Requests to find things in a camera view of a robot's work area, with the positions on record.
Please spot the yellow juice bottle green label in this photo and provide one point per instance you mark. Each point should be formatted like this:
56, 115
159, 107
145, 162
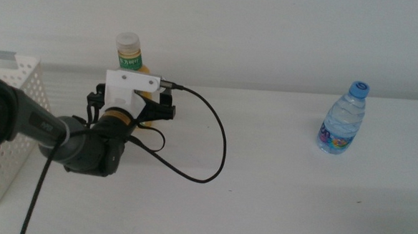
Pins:
128, 43

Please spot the clear water bottle blue cap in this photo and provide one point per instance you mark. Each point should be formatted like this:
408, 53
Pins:
343, 120

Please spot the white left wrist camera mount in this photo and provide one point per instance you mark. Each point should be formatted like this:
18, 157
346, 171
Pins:
132, 80

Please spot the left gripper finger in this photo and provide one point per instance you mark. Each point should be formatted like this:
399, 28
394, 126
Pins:
97, 94
166, 98

